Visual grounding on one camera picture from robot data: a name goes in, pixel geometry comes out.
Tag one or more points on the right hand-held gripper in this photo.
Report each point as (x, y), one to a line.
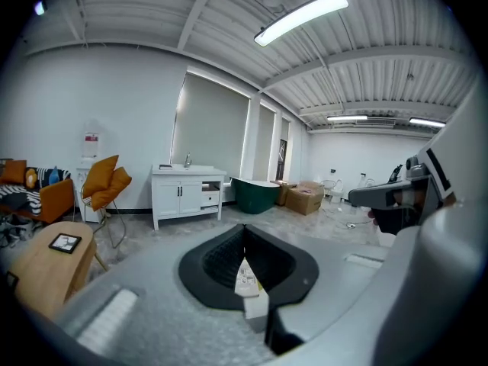
(404, 194)

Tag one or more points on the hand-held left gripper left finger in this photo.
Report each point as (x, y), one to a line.
(198, 277)

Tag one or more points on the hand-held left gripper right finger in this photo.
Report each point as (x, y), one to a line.
(293, 277)

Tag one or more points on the black framed book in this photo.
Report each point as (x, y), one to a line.
(65, 243)

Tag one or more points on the wooden seat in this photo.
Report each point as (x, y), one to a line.
(49, 273)

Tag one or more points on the white round stool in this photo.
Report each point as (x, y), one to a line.
(336, 193)

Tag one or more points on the long ceiling light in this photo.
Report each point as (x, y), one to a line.
(301, 18)
(427, 122)
(347, 118)

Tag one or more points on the large cardboard box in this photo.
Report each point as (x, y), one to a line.
(305, 198)

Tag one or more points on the white vanity cabinet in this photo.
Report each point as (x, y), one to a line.
(179, 196)

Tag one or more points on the small cardboard box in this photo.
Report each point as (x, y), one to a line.
(284, 193)

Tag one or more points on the green bathtub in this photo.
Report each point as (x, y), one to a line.
(253, 194)

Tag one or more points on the chrome faucet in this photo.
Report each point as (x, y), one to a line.
(187, 160)

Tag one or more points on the narrow grey window blind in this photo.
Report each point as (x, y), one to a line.
(264, 143)

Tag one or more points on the white water dispenser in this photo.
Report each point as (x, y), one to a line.
(82, 189)

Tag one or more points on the large grey window blind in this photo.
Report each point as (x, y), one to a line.
(211, 128)

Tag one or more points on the orange sofa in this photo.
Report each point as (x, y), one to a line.
(57, 200)

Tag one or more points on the clear water bottle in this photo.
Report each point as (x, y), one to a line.
(91, 139)

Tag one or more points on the blue cushion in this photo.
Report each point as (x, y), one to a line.
(53, 175)

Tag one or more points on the grey bags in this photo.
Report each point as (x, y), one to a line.
(15, 229)

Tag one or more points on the egg shaped cushion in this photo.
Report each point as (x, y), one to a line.
(31, 178)

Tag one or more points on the black white striped blanket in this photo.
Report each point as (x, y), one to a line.
(19, 198)

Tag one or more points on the orange square sofa cushion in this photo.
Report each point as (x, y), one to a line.
(14, 171)

